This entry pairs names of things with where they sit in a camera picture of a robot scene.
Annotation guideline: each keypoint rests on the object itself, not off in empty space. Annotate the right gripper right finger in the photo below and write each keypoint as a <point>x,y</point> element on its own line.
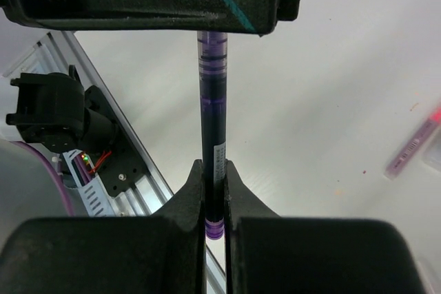
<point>267,253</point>

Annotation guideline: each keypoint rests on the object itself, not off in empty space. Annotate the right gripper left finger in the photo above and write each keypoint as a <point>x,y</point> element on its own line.
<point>160,253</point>

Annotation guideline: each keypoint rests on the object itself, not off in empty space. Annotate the purple ink refill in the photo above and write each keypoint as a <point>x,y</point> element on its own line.
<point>212,67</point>

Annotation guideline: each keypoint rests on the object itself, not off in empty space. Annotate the red pink pen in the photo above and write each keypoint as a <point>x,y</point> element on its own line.
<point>412,146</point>

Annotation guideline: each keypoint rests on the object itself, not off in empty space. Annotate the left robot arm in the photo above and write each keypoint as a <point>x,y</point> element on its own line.
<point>51,108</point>

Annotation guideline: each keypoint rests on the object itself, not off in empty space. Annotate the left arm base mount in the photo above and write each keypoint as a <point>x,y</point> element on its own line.
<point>124,167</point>

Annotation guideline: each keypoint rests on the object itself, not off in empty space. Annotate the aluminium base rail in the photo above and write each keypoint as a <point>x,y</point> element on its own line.
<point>57,52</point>

